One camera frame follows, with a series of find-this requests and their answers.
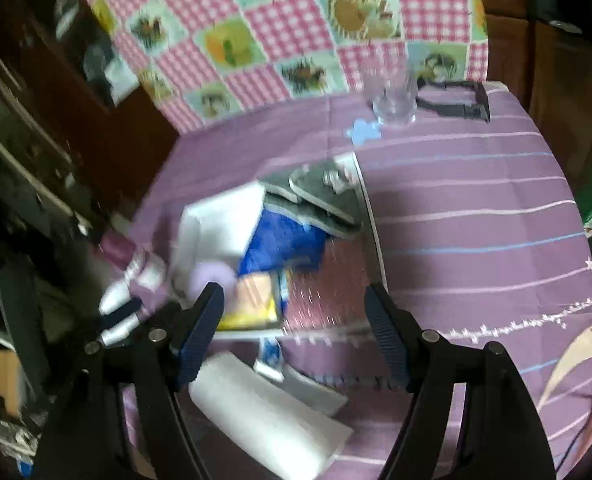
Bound purple pump bottle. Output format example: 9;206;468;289
98;232;169;348

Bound pink bubble wrap pouch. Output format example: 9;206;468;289
281;245;377;333

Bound clear glass cup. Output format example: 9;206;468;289
358;55;419;128

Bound blue dog print packet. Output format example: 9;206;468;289
238;207;327;276

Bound beige makeup sponge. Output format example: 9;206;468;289
236;275;277;316

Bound dark glass door cabinet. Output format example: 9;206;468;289
0;0;177;261

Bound white box lid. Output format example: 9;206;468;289
188;350;354;478

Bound small blue white packet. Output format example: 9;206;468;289
253;337;284;378

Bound yellow tissue pack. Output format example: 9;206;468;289
218;272;284;332

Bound white mask pack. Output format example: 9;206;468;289
176;182;267;281

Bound brown wooden cabinet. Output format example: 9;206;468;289
476;0;592;186

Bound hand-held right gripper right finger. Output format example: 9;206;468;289
365;284;556;480

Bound light purple soft pad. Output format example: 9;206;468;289
188;262;239;311

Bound pink checkered cloth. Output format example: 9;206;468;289
71;0;489;133

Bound black folding stand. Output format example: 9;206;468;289
416;79;491;123

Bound white cardboard box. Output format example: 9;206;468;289
168;152;389;343

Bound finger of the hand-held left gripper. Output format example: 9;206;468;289
98;297;144;331

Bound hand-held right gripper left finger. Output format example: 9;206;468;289
31;282;225;480

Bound grey plaid pouch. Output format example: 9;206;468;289
258;162;364;238

